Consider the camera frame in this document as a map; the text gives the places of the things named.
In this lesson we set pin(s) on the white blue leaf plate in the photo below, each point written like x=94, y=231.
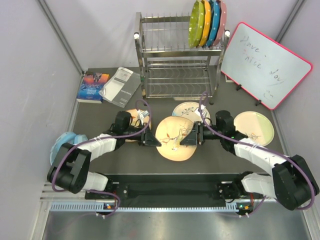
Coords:
x=188, y=110

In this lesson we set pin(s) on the cream green plate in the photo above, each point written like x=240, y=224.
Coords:
x=256, y=126

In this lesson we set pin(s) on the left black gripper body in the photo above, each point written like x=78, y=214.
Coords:
x=143, y=136

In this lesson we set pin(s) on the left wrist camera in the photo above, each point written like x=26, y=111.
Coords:
x=142, y=114

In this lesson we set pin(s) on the pink polka dot plate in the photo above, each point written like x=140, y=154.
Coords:
x=222, y=22

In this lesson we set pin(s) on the steel two-tier dish rack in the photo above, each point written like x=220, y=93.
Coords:
x=168, y=66

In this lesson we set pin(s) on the yellow polka dot plate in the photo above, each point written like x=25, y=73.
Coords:
x=207, y=22

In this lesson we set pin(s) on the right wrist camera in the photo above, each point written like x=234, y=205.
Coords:
x=202, y=111

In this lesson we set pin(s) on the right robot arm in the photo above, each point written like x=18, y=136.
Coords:
x=289, y=180

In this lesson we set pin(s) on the blue polka dot plate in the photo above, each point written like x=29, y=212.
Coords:
x=215, y=20

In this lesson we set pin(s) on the blue orange paperback book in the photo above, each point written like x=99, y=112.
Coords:
x=92, y=83

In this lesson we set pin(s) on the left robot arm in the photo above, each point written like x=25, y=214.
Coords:
x=70, y=168

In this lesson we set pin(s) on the beige bird plate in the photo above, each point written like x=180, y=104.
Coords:
x=135, y=122
x=170, y=132

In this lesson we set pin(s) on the grey slotted cable duct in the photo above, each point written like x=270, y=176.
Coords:
x=105, y=207

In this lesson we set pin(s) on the grey white booklet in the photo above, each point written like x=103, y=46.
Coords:
x=121, y=87

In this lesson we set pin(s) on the pink framed whiteboard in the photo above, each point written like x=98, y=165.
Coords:
x=265, y=69

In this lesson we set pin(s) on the green polka dot plate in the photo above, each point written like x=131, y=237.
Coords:
x=196, y=23

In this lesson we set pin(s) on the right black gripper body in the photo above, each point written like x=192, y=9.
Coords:
x=204, y=133

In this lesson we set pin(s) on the light blue headphones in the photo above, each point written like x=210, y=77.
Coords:
x=67, y=137

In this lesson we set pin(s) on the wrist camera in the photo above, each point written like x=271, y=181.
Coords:
x=142, y=114
x=202, y=111

